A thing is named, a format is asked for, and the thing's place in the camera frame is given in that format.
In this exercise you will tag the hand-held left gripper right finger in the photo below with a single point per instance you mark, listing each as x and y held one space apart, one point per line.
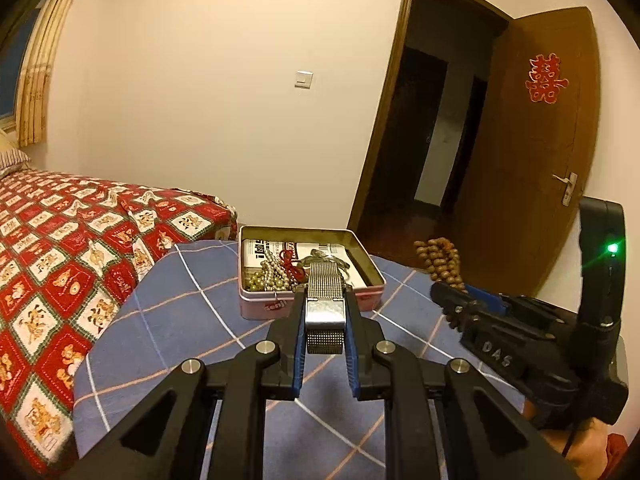
351 355

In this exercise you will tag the red patterned bed blanket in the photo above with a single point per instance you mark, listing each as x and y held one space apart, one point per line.
60 260

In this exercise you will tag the brown door frame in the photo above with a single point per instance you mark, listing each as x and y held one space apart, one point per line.
380 135

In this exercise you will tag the yellow curtain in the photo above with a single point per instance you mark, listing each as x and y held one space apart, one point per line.
42 70

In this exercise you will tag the brown wooden door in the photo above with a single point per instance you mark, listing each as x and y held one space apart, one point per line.
525 185

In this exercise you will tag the striped pillow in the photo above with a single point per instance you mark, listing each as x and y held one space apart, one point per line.
12 160

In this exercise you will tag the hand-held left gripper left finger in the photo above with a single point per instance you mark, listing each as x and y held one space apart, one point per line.
299 355

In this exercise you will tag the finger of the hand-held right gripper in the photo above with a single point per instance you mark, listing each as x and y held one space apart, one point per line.
492 300
495 345

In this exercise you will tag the red paper door decoration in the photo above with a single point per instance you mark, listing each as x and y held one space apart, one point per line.
546 79

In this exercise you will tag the white light switch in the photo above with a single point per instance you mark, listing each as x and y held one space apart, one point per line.
303 79

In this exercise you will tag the person's right forearm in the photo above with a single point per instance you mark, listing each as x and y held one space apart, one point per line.
590 445

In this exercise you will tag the window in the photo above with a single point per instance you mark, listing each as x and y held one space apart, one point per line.
15 75

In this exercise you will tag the blue checked tablecloth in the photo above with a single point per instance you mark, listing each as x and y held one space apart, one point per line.
175 310

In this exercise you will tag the jewellery pile in tin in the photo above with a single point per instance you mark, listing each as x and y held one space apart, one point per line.
357 272

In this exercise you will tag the yellow pillow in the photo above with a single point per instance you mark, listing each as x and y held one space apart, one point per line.
6 141

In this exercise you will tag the pink tin box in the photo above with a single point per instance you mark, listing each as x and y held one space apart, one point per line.
260 310

